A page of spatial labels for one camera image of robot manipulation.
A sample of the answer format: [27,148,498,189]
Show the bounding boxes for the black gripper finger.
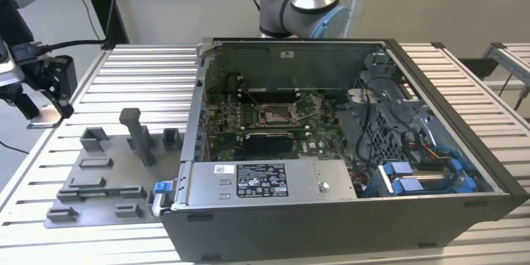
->
[39,55,79,120]
[0,84,42,120]

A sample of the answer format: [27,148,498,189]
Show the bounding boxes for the silver CPU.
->
[26,106,64,130]

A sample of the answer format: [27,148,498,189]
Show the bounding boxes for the black RAM slot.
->
[239,124,311,131]
[238,88,302,98]

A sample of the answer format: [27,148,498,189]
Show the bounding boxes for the CPU socket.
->
[257,103,298,127]

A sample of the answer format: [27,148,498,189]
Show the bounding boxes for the grey parts rack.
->
[43,107,187,229]

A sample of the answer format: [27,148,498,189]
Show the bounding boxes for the blue power supply latch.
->
[152,180,174,195]

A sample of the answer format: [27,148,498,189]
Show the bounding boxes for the thin metal locking lever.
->
[298,98,333,120]
[243,88,266,108]

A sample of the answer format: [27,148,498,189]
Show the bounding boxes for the black graphics card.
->
[239,131,298,155]

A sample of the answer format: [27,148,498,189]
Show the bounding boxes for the black power supply label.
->
[235,162,289,198]

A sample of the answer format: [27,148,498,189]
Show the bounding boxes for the green motherboard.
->
[204,87,358,164]

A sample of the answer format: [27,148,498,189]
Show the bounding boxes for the silver power supply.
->
[184,159,359,207]

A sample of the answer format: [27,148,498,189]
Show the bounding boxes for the grey disk bay cage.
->
[335,69,494,199]

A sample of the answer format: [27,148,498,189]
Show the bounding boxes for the black open PC case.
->
[158,37,530,263]

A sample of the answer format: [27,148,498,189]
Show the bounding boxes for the blue disk carrier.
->
[385,161,411,175]
[449,158,478,194]
[391,177,425,195]

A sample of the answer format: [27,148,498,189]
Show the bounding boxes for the black box under table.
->
[457,57,498,81]

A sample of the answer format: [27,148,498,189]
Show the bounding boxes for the thick black gripper cable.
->
[10,0,122,58]

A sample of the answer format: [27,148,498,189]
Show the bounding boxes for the black floor cable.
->
[0,140,30,155]

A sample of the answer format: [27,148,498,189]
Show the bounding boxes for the thin black hanging wire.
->
[67,0,104,42]

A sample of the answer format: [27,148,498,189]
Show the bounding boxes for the black stand post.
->
[79,0,130,51]

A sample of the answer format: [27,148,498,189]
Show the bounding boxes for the aluminium frame side table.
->
[482,42,530,114]

